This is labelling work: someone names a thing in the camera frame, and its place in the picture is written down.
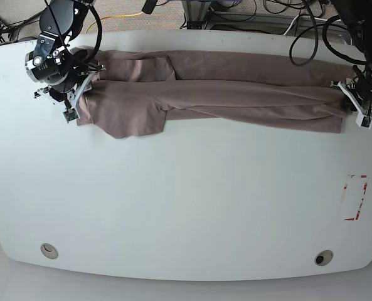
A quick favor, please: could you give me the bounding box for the right table cable grommet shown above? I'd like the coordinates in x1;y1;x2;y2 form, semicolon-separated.
314;250;334;267

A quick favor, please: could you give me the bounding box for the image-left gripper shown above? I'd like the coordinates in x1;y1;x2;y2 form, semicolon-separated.
25;34;105;108

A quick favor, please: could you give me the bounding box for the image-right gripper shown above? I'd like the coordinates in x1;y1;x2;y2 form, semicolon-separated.
342;56;372;114

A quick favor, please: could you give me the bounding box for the left table cable grommet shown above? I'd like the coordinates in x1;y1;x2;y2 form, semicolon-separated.
40;243;58;260

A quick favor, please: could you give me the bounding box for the red tape rectangle marker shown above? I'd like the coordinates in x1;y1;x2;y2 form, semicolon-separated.
341;174;368;221

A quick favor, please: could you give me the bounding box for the table cable grommet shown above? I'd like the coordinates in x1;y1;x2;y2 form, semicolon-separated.
40;243;58;260
314;250;334;267

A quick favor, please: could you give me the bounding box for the mauve T-shirt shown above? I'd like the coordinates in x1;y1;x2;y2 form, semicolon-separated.
77;50;354;139

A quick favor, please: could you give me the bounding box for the image-left white wrist camera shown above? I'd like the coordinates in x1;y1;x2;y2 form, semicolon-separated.
63;71;97;122

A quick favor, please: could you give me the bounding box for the aluminium frame stand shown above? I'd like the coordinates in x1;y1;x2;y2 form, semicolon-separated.
180;1;213;30

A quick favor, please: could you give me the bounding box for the yellow floor cable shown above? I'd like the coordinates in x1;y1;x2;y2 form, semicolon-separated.
85;11;146;34

